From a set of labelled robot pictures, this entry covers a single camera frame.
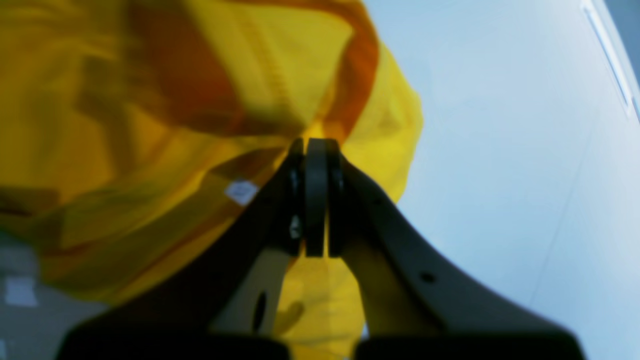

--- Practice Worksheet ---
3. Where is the orange yellow T-shirt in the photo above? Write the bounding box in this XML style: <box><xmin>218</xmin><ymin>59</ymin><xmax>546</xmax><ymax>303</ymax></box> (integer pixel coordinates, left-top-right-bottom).
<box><xmin>1</xmin><ymin>0</ymin><xmax>425</xmax><ymax>360</ymax></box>

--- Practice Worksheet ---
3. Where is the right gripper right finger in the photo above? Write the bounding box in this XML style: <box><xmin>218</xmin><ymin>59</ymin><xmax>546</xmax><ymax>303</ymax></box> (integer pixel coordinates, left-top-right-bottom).
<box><xmin>326</xmin><ymin>139</ymin><xmax>585</xmax><ymax>360</ymax></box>

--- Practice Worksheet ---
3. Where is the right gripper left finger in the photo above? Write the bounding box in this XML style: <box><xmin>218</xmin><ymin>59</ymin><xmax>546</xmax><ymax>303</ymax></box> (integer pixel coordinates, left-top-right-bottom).
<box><xmin>57</xmin><ymin>138</ymin><xmax>329</xmax><ymax>360</ymax></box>

